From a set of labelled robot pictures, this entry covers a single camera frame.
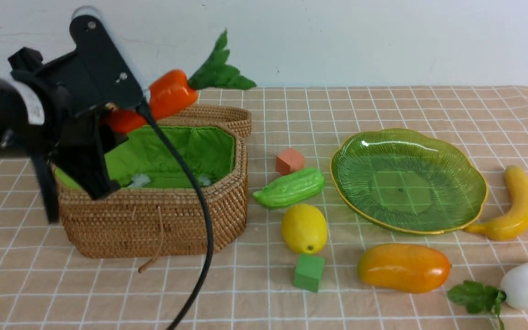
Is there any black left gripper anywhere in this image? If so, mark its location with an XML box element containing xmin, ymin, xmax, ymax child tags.
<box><xmin>8</xmin><ymin>47</ymin><xmax>121</xmax><ymax>224</ymax></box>

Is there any orange toy carrot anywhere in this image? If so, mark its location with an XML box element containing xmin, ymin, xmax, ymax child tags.
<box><xmin>101</xmin><ymin>29</ymin><xmax>257</xmax><ymax>135</ymax></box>

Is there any green toy bitter gourd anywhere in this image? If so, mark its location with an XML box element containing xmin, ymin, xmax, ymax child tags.
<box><xmin>252</xmin><ymin>167</ymin><xmax>325</xmax><ymax>209</ymax></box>

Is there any yellow toy lemon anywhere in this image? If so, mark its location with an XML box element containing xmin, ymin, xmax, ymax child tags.
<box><xmin>281</xmin><ymin>204</ymin><xmax>328</xmax><ymax>254</ymax></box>

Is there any orange toy mango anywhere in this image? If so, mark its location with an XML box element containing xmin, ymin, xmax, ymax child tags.
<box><xmin>357</xmin><ymin>243</ymin><xmax>452</xmax><ymax>294</ymax></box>

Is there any yellow toy banana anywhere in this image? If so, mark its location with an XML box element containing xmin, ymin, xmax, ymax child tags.
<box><xmin>463</xmin><ymin>165</ymin><xmax>528</xmax><ymax>242</ymax></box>

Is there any white toy radish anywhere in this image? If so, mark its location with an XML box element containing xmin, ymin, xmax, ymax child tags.
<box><xmin>446</xmin><ymin>263</ymin><xmax>528</xmax><ymax>330</ymax></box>

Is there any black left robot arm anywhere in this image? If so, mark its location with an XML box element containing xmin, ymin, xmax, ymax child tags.
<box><xmin>0</xmin><ymin>47</ymin><xmax>119</xmax><ymax>223</ymax></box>

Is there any woven wicker basket green lining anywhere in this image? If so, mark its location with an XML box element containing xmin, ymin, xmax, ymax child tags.
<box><xmin>53</xmin><ymin>121</ymin><xmax>249</xmax><ymax>259</ymax></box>

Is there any woven wicker basket lid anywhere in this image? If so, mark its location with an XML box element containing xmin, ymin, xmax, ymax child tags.
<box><xmin>159</xmin><ymin>104</ymin><xmax>252</xmax><ymax>138</ymax></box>

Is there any orange foam cube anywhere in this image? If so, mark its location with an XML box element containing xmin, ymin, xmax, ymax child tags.
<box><xmin>275</xmin><ymin>148</ymin><xmax>305</xmax><ymax>176</ymax></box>

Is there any green foam cube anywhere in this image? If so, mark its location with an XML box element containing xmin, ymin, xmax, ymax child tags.
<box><xmin>293</xmin><ymin>253</ymin><xmax>325</xmax><ymax>293</ymax></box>

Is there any green glass leaf plate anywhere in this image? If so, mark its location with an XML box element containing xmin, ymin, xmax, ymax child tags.
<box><xmin>329</xmin><ymin>129</ymin><xmax>490</xmax><ymax>235</ymax></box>

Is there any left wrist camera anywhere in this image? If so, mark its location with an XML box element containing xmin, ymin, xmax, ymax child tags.
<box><xmin>69</xmin><ymin>5</ymin><xmax>150</xmax><ymax>109</ymax></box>

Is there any black camera cable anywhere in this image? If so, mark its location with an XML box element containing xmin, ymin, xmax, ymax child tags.
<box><xmin>136</xmin><ymin>102</ymin><xmax>214</xmax><ymax>330</ymax></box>

